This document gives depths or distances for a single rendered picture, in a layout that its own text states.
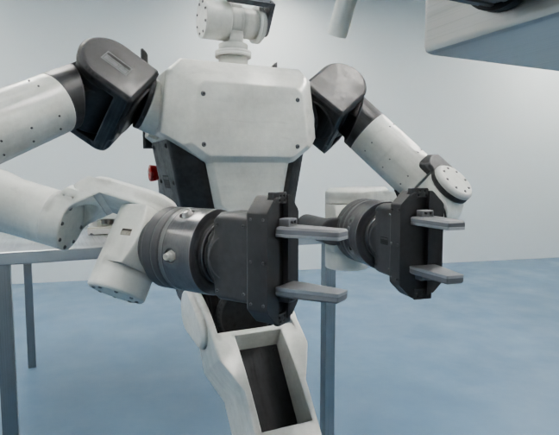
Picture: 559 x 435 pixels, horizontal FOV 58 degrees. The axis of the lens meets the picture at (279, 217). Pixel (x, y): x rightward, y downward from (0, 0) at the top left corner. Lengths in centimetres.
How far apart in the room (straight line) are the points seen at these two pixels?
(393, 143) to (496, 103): 550
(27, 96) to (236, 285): 43
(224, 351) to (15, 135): 43
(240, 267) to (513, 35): 34
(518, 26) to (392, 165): 79
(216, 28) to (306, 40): 463
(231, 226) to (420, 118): 547
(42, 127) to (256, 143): 32
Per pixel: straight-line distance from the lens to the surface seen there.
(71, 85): 81
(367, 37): 576
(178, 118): 81
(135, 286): 56
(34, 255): 152
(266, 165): 84
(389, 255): 60
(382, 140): 96
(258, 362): 87
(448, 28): 20
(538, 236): 686
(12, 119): 75
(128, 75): 84
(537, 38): 20
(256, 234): 45
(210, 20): 90
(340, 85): 98
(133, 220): 57
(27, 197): 62
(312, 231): 44
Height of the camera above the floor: 105
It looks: 5 degrees down
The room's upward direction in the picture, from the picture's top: straight up
